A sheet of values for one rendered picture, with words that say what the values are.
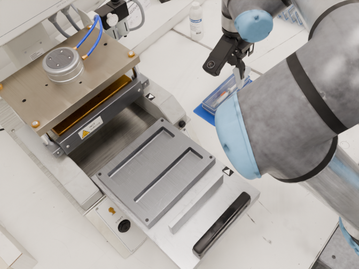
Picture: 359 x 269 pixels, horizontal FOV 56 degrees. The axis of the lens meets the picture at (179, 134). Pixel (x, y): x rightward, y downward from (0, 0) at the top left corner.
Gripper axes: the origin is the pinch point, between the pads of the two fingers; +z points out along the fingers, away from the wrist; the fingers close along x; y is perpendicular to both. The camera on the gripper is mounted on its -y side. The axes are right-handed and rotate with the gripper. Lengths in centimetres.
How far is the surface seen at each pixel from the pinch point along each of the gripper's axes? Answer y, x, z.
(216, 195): -36.4, -26.2, -13.7
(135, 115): -31.6, 5.2, -9.9
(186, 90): -6.2, 12.7, 8.0
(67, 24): -14, 70, 3
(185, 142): -32.1, -13.8, -16.3
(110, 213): -53, -8, -5
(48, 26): -21, 70, -1
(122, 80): -32.0, 5.6, -22.8
